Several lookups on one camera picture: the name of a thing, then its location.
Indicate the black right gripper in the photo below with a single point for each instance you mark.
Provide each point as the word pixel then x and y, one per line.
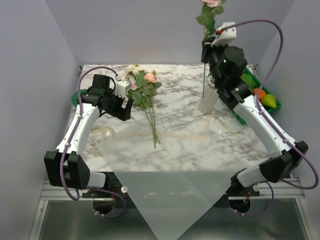
pixel 206 48

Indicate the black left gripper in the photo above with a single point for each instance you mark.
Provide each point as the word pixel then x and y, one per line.
pixel 121 113

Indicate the small pink rose stem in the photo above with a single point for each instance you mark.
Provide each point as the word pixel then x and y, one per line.
pixel 134 92

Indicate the white rose stem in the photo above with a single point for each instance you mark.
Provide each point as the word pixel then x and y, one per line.
pixel 137 71

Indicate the cream ribbon with gold letters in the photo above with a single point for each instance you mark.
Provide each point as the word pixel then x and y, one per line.
pixel 100 133

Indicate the peach rose stem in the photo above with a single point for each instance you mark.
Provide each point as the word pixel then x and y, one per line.
pixel 150 82

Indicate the pink double rose stem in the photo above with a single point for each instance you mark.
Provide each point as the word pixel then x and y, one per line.
pixel 210 9

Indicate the white wrapping paper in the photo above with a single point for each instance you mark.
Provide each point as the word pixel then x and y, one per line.
pixel 183 148

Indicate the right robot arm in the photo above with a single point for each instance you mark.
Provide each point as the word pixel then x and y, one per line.
pixel 226 65

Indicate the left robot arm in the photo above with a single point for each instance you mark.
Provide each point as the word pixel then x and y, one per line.
pixel 65 166

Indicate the white ribbed vase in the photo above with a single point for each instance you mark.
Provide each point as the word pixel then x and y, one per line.
pixel 210 97

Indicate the toy green cabbage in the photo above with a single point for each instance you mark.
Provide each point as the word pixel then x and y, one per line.
pixel 249 80

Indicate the green plastic basket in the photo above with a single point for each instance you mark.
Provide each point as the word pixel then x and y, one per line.
pixel 269 110

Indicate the toy orange fruit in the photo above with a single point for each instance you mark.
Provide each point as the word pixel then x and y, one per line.
pixel 259 93

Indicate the toy yellow-green pear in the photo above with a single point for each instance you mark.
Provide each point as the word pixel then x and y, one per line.
pixel 269 101

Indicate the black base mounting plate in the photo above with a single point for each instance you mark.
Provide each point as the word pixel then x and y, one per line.
pixel 150 189

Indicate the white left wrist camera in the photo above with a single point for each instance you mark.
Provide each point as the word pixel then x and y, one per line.
pixel 122 88

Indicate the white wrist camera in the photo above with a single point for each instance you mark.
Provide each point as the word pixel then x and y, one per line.
pixel 122 88
pixel 224 34

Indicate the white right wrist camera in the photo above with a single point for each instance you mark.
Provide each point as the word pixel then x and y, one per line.
pixel 224 34

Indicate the aluminium frame rail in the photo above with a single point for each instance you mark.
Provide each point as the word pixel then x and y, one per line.
pixel 60 218

